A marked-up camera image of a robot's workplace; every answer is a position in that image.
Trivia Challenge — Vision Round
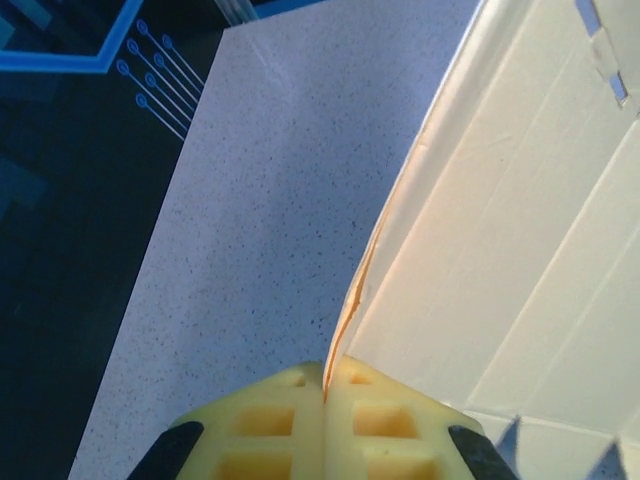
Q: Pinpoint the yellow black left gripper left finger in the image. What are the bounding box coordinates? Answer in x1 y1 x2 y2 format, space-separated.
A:
128 359 327 480

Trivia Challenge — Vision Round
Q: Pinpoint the yellow paper box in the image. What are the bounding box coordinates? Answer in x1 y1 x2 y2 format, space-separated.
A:
322 0 640 480

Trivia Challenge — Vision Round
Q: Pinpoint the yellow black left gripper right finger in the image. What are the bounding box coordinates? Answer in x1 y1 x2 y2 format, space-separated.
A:
323 353 520 480

